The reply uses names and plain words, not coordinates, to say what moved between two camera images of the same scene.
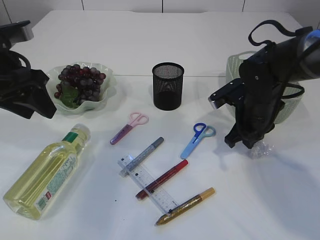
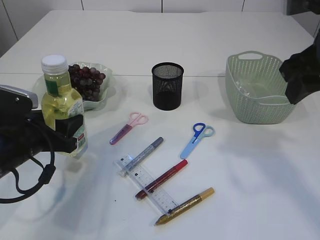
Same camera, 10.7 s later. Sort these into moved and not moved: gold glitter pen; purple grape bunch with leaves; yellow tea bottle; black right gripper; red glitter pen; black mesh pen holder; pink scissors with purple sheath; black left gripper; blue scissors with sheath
Moved: yellow tea bottle; black left gripper; black right gripper
Not moved: pink scissors with purple sheath; blue scissors with sheath; purple grape bunch with leaves; gold glitter pen; black mesh pen holder; red glitter pen
